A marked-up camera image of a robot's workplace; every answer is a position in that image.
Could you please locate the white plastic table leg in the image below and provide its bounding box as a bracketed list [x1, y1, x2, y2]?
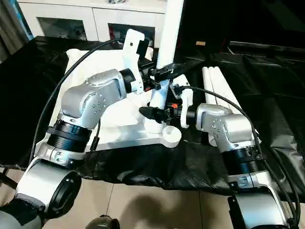
[202, 67, 219, 105]
[213, 66, 244, 115]
[207, 67, 233, 108]
[144, 0, 185, 132]

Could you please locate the white plastic table top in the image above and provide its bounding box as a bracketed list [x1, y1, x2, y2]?
[35, 47, 183, 151]

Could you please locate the white cabinet with glass doors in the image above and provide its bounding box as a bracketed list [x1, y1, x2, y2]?
[18, 0, 165, 45]

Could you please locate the black mat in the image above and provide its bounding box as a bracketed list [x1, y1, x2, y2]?
[0, 35, 305, 191]

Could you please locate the dark rounded robot part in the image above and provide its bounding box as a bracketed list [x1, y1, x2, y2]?
[87, 214, 120, 229]

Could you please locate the grey curtain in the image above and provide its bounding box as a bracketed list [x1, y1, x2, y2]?
[0, 0, 31, 62]

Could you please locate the grey robot torso cover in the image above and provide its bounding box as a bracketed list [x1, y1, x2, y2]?
[0, 193, 46, 229]

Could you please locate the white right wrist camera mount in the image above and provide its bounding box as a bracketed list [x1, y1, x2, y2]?
[170, 73, 194, 128]

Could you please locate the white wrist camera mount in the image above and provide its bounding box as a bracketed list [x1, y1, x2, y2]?
[170, 73, 194, 128]
[123, 28, 150, 93]

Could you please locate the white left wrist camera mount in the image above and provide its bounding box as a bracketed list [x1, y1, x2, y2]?
[123, 28, 150, 93]

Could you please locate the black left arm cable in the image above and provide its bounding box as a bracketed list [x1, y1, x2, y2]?
[30, 38, 126, 167]

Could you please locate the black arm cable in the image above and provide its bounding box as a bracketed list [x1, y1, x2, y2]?
[30, 38, 126, 167]
[177, 85, 302, 229]

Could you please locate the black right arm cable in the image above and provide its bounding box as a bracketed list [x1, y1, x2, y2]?
[177, 85, 302, 229]

